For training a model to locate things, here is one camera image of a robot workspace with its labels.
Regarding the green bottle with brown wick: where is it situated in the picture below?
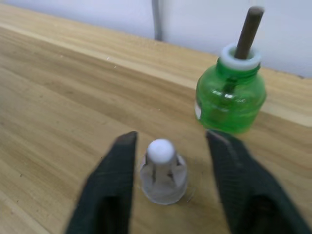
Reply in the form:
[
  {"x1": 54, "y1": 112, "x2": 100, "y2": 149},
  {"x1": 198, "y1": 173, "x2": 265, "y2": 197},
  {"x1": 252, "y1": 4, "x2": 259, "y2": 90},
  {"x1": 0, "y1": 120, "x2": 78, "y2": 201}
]
[{"x1": 195, "y1": 6, "x2": 268, "y2": 135}]

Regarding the clear plastic bottle cap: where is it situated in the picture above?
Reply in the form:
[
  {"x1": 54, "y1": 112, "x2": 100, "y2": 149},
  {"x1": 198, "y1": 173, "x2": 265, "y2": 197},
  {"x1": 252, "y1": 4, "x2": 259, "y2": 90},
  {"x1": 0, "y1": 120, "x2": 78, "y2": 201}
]
[{"x1": 139, "y1": 138, "x2": 189, "y2": 205}]

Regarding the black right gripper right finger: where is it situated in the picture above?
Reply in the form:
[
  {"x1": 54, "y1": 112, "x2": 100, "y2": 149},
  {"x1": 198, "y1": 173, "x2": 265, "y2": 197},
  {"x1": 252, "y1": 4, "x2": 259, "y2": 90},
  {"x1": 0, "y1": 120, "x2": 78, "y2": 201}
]
[{"x1": 206, "y1": 129, "x2": 312, "y2": 234}]

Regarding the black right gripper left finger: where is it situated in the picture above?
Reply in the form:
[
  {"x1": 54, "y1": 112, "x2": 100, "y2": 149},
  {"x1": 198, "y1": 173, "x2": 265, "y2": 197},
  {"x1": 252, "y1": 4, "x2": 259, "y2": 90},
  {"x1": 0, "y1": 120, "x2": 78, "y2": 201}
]
[{"x1": 65, "y1": 131, "x2": 138, "y2": 234}]

